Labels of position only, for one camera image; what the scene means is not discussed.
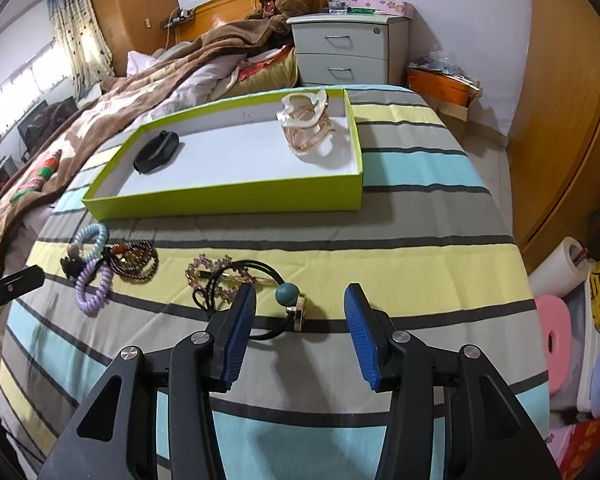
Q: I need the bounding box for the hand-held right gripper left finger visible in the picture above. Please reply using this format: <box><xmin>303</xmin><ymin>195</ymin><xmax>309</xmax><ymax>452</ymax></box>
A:
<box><xmin>36</xmin><ymin>282</ymin><xmax>258</xmax><ymax>480</ymax></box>

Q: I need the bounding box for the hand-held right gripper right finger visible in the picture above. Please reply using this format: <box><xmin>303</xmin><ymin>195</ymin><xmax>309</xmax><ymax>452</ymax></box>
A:
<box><xmin>344</xmin><ymin>282</ymin><xmax>563</xmax><ymax>480</ymax></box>

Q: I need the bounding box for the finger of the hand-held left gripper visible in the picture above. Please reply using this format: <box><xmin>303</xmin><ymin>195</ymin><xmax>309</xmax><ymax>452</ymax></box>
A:
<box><xmin>0</xmin><ymin>266</ymin><xmax>45</xmax><ymax>318</ymax></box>

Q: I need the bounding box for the cartoon charm black hair tie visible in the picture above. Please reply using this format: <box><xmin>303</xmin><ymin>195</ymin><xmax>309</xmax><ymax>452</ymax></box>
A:
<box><xmin>61</xmin><ymin>244</ymin><xmax>88</xmax><ymax>281</ymax></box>

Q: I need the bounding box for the black hair tie teal ball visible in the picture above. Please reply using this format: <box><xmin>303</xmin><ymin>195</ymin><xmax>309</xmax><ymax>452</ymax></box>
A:
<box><xmin>195</xmin><ymin>259</ymin><xmax>311</xmax><ymax>343</ymax></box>

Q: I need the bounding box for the purple spiral hair tie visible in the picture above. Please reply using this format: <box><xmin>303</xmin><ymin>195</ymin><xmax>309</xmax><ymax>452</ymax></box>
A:
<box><xmin>74</xmin><ymin>255</ymin><xmax>115</xmax><ymax>317</ymax></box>

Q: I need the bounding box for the pink beaded bracelet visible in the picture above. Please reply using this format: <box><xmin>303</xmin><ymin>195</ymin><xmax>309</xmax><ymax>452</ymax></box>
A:
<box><xmin>186</xmin><ymin>255</ymin><xmax>276</xmax><ymax>306</ymax></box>

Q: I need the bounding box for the blue spiral hair tie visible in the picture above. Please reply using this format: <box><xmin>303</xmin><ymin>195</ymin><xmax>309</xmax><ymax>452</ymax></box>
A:
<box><xmin>72</xmin><ymin>223</ymin><xmax>110</xmax><ymax>261</ymax></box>

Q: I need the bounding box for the dark beaded bracelet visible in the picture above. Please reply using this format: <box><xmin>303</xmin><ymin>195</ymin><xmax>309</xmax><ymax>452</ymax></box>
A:
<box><xmin>97</xmin><ymin>241</ymin><xmax>160</xmax><ymax>281</ymax></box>

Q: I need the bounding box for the green shallow cardboard box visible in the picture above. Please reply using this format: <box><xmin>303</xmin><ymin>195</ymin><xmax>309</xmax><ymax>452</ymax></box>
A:
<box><xmin>81</xmin><ymin>87</ymin><xmax>365</xmax><ymax>222</ymax></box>

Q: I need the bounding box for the striped bed sheet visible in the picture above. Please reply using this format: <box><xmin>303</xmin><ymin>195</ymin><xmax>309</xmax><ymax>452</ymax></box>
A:
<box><xmin>0</xmin><ymin>85</ymin><xmax>551</xmax><ymax>480</ymax></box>

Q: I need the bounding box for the black chair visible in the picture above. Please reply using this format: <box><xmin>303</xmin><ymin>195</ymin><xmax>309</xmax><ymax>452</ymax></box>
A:
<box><xmin>17</xmin><ymin>97</ymin><xmax>78</xmax><ymax>162</ymax></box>

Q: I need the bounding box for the black wristband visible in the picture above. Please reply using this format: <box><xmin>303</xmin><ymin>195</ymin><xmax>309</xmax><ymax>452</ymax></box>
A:
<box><xmin>133</xmin><ymin>130</ymin><xmax>182</xmax><ymax>175</ymax></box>

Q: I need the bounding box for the window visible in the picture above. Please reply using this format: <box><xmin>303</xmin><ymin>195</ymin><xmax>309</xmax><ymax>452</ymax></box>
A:
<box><xmin>0</xmin><ymin>42</ymin><xmax>76</xmax><ymax>142</ymax></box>

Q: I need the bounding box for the amber hair claw clip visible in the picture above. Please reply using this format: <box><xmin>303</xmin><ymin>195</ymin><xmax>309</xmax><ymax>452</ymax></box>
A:
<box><xmin>282</xmin><ymin>112</ymin><xmax>339</xmax><ymax>159</ymax></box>

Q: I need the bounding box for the brown printed blanket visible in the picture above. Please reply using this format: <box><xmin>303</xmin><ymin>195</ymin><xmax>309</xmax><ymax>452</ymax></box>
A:
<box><xmin>0</xmin><ymin>20</ymin><xmax>281</xmax><ymax>268</ymax></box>

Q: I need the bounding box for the white paper roll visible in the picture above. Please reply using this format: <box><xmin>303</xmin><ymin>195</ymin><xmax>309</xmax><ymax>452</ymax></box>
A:
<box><xmin>527</xmin><ymin>236</ymin><xmax>588</xmax><ymax>296</ymax></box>

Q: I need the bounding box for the clear hair claw clip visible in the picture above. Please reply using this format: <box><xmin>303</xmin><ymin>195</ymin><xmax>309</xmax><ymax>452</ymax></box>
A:
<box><xmin>276</xmin><ymin>91</ymin><xmax>328</xmax><ymax>129</ymax></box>

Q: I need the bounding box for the white duvet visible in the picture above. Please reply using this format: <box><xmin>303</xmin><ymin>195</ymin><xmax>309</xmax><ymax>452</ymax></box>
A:
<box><xmin>126</xmin><ymin>50</ymin><xmax>241</xmax><ymax>113</ymax></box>

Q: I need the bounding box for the orange storage box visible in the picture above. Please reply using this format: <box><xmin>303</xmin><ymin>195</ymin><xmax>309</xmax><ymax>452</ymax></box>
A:
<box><xmin>406</xmin><ymin>67</ymin><xmax>481</xmax><ymax>109</ymax></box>

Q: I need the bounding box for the patterned window curtain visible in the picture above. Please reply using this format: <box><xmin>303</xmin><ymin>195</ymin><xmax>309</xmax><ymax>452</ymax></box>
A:
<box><xmin>46</xmin><ymin>0</ymin><xmax>115</xmax><ymax>101</ymax></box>

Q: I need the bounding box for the yellow-green pillow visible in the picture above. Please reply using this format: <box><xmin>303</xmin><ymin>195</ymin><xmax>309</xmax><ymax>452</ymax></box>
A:
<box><xmin>225</xmin><ymin>45</ymin><xmax>300</xmax><ymax>101</ymax></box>

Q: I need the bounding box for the clear plastic bag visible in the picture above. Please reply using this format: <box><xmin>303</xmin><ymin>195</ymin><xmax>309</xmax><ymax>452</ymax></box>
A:
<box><xmin>407</xmin><ymin>50</ymin><xmax>481</xmax><ymax>86</ymax></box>

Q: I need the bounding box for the grey three-drawer nightstand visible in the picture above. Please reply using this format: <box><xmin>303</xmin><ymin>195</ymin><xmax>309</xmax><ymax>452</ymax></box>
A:
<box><xmin>286</xmin><ymin>12</ymin><xmax>412</xmax><ymax>88</ymax></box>

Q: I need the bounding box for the large wooden wardrobe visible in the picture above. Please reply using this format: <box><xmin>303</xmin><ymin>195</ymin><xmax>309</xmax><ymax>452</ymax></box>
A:
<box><xmin>507</xmin><ymin>0</ymin><xmax>600</xmax><ymax>261</ymax></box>

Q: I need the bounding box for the wooden corner wardrobe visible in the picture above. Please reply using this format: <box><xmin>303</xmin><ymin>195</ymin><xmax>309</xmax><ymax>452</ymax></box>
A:
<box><xmin>85</xmin><ymin>0</ymin><xmax>180</xmax><ymax>57</ymax></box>

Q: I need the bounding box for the power strip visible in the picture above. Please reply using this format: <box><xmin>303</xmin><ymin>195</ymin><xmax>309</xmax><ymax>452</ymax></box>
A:
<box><xmin>161</xmin><ymin>7</ymin><xmax>197</xmax><ymax>28</ymax></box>

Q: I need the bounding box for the wooden bed headboard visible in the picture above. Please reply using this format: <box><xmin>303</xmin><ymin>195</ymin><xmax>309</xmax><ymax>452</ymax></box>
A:
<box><xmin>162</xmin><ymin>0</ymin><xmax>326</xmax><ymax>51</ymax></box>

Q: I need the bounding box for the pink flowered box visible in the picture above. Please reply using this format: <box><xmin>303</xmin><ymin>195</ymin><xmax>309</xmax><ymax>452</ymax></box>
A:
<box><xmin>350</xmin><ymin>0</ymin><xmax>415</xmax><ymax>18</ymax></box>

